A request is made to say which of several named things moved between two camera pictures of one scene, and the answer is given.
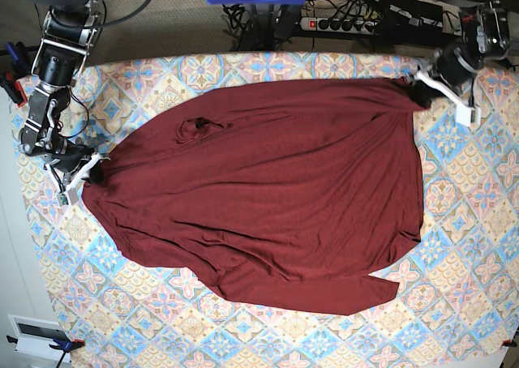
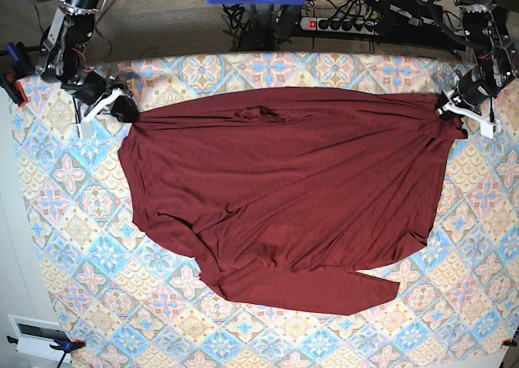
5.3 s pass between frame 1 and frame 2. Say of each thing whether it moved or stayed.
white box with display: stayed
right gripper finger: moved
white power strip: stayed
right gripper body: moved
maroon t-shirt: moved
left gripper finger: moved
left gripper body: moved
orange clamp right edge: stayed
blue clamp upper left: stayed
